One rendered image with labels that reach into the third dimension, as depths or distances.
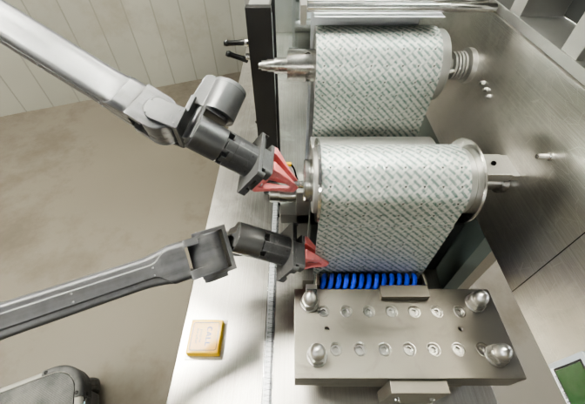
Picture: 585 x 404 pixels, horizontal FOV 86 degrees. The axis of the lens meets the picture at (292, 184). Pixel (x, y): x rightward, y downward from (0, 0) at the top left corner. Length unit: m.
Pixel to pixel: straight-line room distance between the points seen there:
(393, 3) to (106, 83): 0.50
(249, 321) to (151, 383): 1.05
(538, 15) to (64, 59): 0.75
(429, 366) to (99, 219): 2.10
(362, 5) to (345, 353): 0.63
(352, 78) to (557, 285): 0.46
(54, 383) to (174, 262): 1.21
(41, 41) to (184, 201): 1.74
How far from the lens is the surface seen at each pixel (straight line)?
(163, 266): 0.54
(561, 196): 0.57
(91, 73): 0.57
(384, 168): 0.51
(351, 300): 0.68
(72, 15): 3.32
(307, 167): 0.52
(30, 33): 0.64
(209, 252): 0.55
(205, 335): 0.78
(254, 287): 0.83
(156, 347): 1.83
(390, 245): 0.63
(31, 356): 2.10
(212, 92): 0.53
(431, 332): 0.70
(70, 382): 1.67
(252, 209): 0.96
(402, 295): 0.69
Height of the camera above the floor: 1.65
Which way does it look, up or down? 48 degrees down
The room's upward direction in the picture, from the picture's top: straight up
